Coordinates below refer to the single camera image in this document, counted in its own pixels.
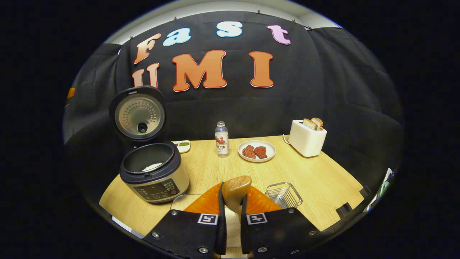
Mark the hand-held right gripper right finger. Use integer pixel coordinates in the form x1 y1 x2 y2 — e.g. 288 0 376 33
240 185 321 259

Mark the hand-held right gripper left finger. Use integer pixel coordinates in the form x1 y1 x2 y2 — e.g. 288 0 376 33
143 182 227 259

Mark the wooden spoon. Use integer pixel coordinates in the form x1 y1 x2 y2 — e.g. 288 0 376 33
221 175 252 221

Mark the clear wire chopstick holder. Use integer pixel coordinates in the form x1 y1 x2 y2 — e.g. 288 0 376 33
265 182 303 210

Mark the grey rice cooker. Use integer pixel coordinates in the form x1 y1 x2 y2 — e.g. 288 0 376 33
109 86 190 204

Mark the white round plate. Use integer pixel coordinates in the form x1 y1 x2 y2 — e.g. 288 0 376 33
238 140 276 163

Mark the clear plastic water bottle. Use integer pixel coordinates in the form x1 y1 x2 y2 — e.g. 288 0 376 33
215 121 229 158

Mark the white divided grain dish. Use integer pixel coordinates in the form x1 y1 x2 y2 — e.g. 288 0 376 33
172 140 191 154

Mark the white toaster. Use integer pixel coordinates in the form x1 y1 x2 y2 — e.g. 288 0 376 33
288 120 327 158

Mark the white printed board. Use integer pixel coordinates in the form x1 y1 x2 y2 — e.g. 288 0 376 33
364 167 395 213

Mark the black backdrop cloth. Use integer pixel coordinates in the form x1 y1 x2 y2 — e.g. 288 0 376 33
63 10 404 216

